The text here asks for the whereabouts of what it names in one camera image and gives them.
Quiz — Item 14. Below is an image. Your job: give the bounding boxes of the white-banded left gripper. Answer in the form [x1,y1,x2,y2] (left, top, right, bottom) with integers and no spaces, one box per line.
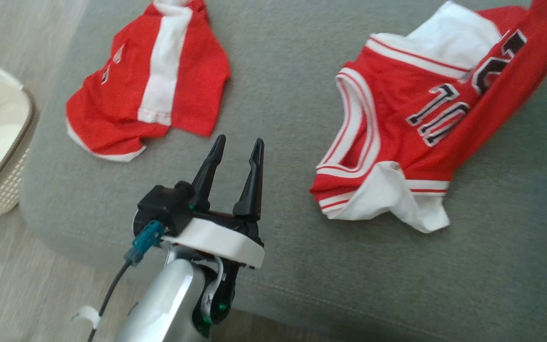
[162,134,265,339]

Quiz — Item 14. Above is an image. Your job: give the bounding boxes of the red shorts with white stripe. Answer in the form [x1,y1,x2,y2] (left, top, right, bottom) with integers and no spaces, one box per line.
[66,0,231,163]

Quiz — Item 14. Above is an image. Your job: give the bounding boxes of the red numbered basketball jersey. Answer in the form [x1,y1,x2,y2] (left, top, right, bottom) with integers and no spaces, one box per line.
[309,0,547,234]

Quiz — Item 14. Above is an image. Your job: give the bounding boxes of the teal left cable connector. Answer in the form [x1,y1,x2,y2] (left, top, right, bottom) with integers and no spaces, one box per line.
[124,220,166,266]

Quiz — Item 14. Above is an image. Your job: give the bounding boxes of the white cable clip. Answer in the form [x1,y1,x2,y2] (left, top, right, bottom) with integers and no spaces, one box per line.
[71,306,100,329]

